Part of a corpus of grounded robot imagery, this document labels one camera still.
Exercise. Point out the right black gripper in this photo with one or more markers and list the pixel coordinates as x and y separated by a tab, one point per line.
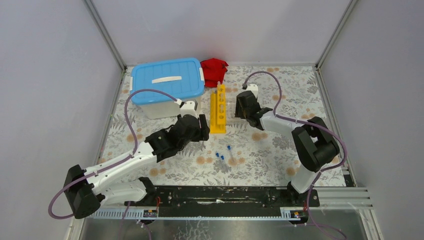
238	113

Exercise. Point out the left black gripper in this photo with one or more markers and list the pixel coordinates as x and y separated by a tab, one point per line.
202	134

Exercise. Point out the clear plastic tube rack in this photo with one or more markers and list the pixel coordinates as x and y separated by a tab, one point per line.
231	111

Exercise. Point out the test tube blue cap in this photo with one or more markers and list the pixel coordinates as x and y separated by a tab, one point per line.
223	165
218	161
229	148

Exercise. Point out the blue plastic bin lid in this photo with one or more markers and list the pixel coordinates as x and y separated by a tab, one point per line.
181	78

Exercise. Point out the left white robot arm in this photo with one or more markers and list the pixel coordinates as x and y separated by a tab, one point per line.
89	189

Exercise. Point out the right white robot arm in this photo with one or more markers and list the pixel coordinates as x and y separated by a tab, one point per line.
315	147

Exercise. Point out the yellow test tube rack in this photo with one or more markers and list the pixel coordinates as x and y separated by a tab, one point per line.
218	111

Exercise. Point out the floral patterned table mat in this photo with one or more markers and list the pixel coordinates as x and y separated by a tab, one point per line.
260	158

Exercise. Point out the red cloth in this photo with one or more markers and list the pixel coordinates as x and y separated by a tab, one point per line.
214	71

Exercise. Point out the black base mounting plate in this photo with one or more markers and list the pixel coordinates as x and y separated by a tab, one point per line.
225	201

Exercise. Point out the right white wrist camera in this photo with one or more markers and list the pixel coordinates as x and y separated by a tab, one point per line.
252	88

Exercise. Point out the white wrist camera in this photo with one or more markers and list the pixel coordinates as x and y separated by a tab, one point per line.
252	88
187	107

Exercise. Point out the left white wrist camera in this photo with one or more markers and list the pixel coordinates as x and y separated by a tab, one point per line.
187	107

